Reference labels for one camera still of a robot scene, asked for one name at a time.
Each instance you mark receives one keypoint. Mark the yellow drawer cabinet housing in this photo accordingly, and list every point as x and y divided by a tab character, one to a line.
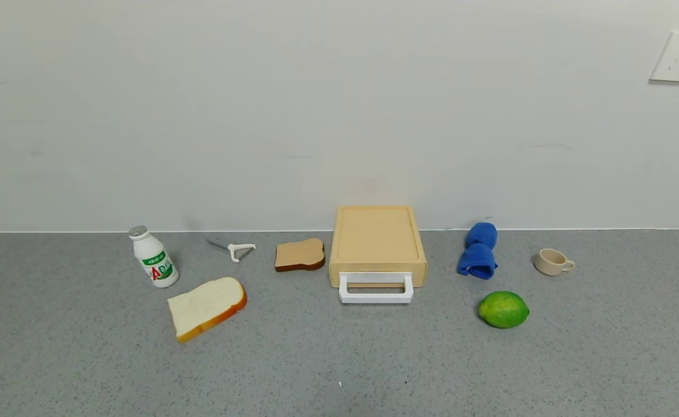
377	237

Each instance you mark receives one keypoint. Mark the brown toast slice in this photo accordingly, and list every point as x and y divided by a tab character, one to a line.
298	255

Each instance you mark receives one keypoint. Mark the white peeler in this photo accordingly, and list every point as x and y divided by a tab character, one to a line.
236	250

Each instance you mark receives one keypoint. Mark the blue rolled towel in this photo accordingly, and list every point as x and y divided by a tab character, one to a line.
477	262

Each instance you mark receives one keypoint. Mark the white bread slice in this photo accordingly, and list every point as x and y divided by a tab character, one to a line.
203	307

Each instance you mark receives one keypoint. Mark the white milk bottle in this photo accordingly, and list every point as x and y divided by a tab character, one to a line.
155	260

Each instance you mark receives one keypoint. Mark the green lime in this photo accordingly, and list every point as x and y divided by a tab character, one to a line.
503	310

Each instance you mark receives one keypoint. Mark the beige cup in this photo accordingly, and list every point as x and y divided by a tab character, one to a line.
549	264

